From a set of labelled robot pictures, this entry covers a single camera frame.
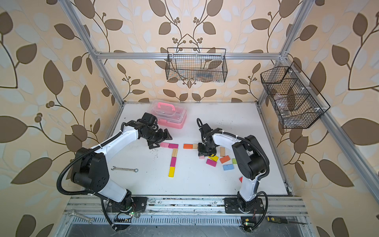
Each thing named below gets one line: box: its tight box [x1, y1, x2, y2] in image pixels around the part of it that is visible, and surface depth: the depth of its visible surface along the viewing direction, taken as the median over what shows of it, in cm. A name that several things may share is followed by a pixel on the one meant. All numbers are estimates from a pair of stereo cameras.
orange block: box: [183, 143, 193, 150], surface depth 96 cm
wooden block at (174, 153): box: [171, 148, 179, 158], surface depth 95 cm
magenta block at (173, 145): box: [168, 143, 179, 149], surface depth 98 cm
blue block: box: [222, 163, 235, 171], surface depth 88 cm
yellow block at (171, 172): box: [168, 166, 176, 178], surface depth 88 cm
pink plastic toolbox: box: [149, 99, 188, 130], surface depth 103 cm
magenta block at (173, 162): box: [169, 156, 177, 168], surface depth 91 cm
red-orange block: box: [219, 155, 231, 164], surface depth 93 cm
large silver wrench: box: [67, 208, 95, 225], surface depth 73 cm
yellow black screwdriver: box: [266, 215, 308, 225], surface depth 70 cm
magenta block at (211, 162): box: [205, 158, 218, 168], surface depth 91 cm
